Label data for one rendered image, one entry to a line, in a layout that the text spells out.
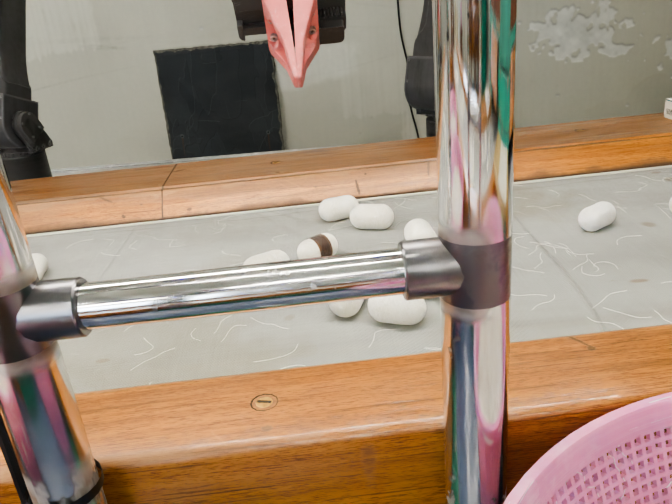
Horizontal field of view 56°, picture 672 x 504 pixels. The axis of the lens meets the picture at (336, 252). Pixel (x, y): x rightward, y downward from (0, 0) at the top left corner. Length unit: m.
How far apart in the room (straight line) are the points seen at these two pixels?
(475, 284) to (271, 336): 0.20
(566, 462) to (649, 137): 0.48
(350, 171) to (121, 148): 2.13
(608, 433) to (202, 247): 0.35
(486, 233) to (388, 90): 2.30
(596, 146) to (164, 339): 0.44
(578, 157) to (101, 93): 2.21
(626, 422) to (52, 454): 0.20
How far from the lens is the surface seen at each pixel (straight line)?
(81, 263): 0.54
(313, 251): 0.45
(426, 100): 0.85
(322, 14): 0.62
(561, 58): 2.58
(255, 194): 0.60
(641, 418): 0.27
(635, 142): 0.68
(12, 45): 0.98
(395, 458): 0.27
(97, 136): 2.70
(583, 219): 0.50
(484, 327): 0.21
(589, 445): 0.26
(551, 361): 0.30
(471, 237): 0.19
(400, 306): 0.36
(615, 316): 0.39
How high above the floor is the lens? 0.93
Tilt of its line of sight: 23 degrees down
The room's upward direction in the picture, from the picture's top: 6 degrees counter-clockwise
